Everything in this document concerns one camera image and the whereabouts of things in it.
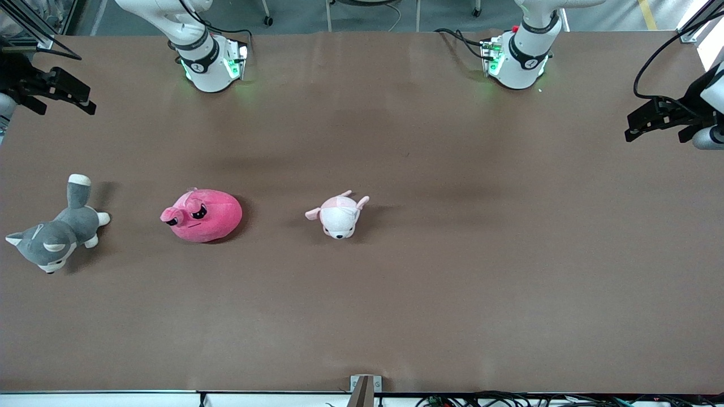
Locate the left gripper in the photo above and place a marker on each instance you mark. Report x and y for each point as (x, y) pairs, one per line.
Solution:
(680, 112)

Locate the chair leg with caster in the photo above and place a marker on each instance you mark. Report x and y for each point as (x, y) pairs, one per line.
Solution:
(266, 16)
(477, 8)

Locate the white and pink plush dog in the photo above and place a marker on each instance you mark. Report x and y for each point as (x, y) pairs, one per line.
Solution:
(338, 217)

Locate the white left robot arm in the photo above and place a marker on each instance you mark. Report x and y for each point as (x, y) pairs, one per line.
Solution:
(526, 56)

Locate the aluminium frame profile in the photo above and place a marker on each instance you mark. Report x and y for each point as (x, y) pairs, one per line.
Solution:
(34, 28)
(694, 25)

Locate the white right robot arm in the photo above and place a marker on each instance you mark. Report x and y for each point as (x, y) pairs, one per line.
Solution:
(209, 68)

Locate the grey and white plush husky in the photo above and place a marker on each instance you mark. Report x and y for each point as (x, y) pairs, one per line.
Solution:
(62, 226)

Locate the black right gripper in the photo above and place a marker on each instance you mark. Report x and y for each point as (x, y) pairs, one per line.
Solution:
(18, 80)

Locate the pink round plush toy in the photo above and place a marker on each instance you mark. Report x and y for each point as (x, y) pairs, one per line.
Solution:
(212, 217)

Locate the metal table edge bracket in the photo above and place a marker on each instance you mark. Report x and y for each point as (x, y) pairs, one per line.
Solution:
(365, 391)

